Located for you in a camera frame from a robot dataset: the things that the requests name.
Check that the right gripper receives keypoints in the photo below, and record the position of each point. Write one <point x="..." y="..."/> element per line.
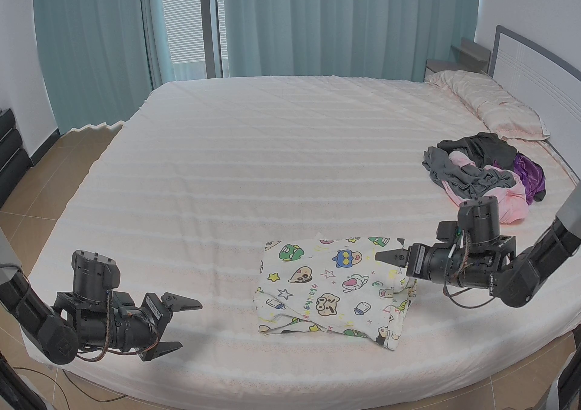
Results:
<point x="431" y="263"/>

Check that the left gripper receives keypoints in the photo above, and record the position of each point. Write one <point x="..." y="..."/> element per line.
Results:
<point x="140" y="326"/>

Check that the white printed pyjama top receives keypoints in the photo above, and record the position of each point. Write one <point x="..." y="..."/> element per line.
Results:
<point x="331" y="285"/>

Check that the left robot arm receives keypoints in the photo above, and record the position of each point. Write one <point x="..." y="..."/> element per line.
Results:
<point x="59" y="322"/>

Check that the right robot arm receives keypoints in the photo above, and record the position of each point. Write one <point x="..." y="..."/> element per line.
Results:
<point x="535" y="254"/>

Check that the pile of clothes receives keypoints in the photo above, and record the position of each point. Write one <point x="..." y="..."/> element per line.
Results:
<point x="476" y="172"/>

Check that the bed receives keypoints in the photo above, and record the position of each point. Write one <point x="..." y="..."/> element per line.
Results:
<point x="272" y="149"/>

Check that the pale pink pillow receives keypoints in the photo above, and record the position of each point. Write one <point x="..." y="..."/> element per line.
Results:
<point x="494" y="102"/>

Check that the grey bedside table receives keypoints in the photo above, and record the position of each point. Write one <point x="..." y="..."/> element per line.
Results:
<point x="467" y="56"/>

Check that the blue-green curtain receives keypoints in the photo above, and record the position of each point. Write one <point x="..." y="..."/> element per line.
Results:
<point x="95" y="36"/>
<point x="349" y="8"/>

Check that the window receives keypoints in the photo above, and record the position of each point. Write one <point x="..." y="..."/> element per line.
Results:
<point x="190" y="8"/>

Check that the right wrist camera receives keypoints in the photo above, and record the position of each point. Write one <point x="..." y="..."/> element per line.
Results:
<point x="448" y="232"/>

